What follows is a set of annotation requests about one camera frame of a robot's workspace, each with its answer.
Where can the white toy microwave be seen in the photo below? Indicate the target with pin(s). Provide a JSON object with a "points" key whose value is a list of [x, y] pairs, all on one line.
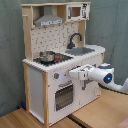
{"points": [[78, 11]]}

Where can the wooden toy kitchen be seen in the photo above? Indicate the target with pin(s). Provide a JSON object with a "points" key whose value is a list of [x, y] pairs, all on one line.
{"points": [[38, 78]]}

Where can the left red stove knob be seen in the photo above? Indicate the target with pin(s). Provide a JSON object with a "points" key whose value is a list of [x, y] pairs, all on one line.
{"points": [[56, 75]]}

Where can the grey range hood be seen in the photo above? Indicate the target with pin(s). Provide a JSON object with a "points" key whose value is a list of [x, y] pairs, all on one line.
{"points": [[48, 18]]}

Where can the white cabinet door with dispenser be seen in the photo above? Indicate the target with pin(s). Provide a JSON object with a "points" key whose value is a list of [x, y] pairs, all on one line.
{"points": [[90, 89]]}

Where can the white oven door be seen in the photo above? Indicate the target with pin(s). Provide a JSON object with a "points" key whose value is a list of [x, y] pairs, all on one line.
{"points": [[63, 99]]}

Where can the grey toy sink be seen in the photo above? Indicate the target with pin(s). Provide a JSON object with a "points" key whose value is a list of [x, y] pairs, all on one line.
{"points": [[79, 51]]}

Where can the black toy stovetop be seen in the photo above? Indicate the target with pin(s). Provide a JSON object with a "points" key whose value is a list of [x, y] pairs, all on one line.
{"points": [[59, 58]]}

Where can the black toy faucet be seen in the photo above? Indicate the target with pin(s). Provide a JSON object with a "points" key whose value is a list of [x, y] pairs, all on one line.
{"points": [[71, 43]]}

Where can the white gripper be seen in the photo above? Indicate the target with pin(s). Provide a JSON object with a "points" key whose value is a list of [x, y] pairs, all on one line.
{"points": [[80, 72]]}

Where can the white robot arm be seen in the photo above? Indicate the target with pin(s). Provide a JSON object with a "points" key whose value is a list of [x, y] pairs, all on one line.
{"points": [[102, 74]]}

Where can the silver toy pot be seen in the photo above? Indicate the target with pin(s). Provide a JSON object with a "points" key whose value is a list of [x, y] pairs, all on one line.
{"points": [[47, 56]]}

